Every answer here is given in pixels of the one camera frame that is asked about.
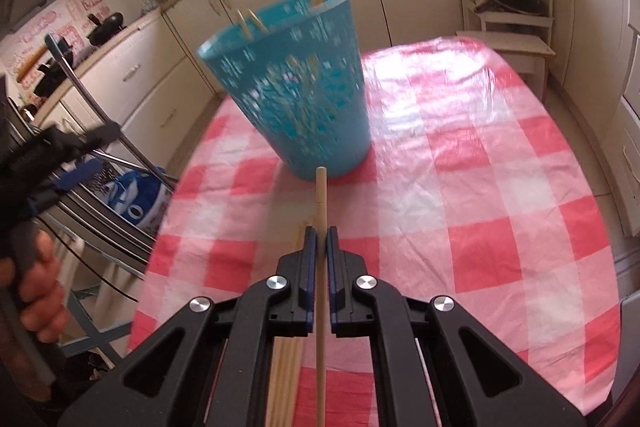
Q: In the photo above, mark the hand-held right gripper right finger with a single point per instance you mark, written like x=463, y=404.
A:
x=332, y=242

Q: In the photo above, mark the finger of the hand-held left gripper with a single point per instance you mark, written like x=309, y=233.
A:
x=90, y=134
x=75, y=177

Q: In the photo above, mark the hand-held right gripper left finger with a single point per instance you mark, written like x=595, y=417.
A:
x=310, y=257

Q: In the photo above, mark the single wooden chopstick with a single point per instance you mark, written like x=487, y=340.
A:
x=320, y=197
x=258, y=22
x=243, y=21

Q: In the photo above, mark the blue perforated plastic basket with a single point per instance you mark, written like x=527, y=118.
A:
x=320, y=117

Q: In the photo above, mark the bundle of wooden chopsticks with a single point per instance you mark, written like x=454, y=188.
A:
x=285, y=382

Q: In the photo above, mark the person's left hand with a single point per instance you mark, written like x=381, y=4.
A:
x=45, y=292

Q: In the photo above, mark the black cooking pot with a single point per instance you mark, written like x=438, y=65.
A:
x=55, y=74

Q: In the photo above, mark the red white checked tablecloth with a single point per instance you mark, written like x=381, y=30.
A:
x=475, y=157

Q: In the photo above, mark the cream step stool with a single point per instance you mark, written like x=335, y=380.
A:
x=505, y=44

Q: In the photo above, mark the cream drawer unit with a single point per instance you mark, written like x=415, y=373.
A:
x=631, y=132

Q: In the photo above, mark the grey sliding door frame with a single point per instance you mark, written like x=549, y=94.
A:
x=100, y=232

